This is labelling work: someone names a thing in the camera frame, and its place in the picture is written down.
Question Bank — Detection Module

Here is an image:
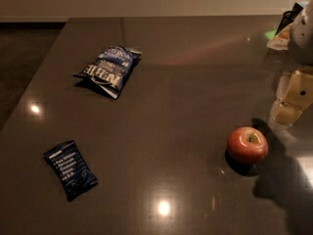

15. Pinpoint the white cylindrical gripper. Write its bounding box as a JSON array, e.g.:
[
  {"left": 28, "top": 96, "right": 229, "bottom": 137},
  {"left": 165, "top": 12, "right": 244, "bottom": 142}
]
[{"left": 270, "top": 0, "right": 313, "bottom": 126}]

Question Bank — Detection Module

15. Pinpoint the blue kettle chip bag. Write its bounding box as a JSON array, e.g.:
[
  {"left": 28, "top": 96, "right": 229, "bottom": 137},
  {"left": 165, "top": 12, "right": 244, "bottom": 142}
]
[{"left": 73, "top": 46, "right": 142, "bottom": 99}]

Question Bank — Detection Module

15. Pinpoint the red apple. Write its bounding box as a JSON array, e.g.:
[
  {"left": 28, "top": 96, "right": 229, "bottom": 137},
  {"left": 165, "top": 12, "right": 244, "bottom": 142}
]
[{"left": 227, "top": 126, "right": 268, "bottom": 165}]

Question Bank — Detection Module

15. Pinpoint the black mesh pen holder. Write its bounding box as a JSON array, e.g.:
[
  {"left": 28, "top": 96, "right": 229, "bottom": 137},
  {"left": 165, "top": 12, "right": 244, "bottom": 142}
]
[{"left": 276, "top": 3, "right": 304, "bottom": 33}]

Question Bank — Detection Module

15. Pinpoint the dark blue snack bar wrapper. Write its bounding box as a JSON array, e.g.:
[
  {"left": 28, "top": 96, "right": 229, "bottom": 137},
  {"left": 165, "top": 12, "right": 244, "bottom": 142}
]
[{"left": 43, "top": 140, "right": 98, "bottom": 202}]

